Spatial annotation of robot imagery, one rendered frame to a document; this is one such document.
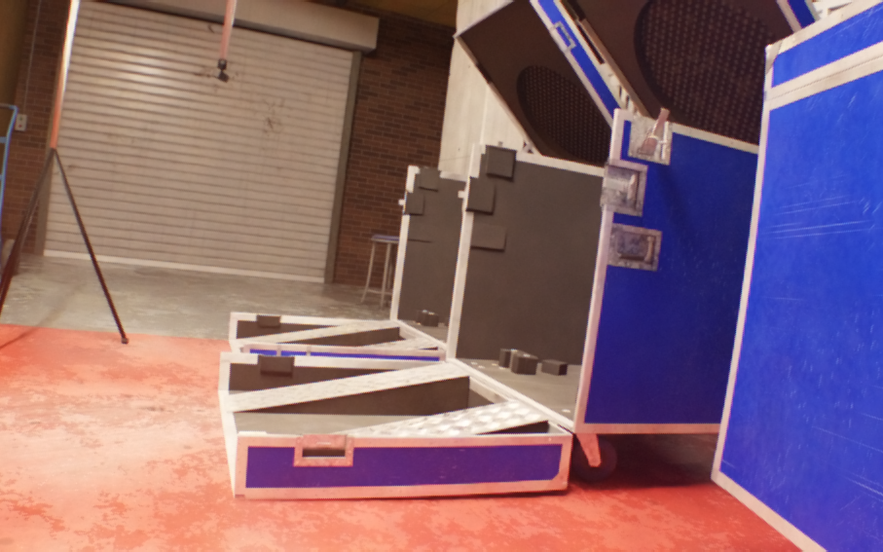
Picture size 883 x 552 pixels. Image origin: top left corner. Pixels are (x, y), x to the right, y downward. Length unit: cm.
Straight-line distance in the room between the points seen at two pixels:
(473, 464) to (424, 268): 197
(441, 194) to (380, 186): 436
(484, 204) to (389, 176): 544
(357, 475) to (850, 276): 103
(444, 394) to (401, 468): 69
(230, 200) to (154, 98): 131
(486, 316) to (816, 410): 149
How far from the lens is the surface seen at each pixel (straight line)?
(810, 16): 222
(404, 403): 213
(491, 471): 160
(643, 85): 276
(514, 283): 250
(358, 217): 769
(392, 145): 786
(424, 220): 341
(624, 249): 169
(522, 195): 250
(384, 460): 150
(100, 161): 726
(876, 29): 125
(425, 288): 343
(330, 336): 310
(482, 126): 455
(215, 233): 726
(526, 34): 315
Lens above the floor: 57
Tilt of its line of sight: 2 degrees down
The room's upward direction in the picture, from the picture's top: 7 degrees clockwise
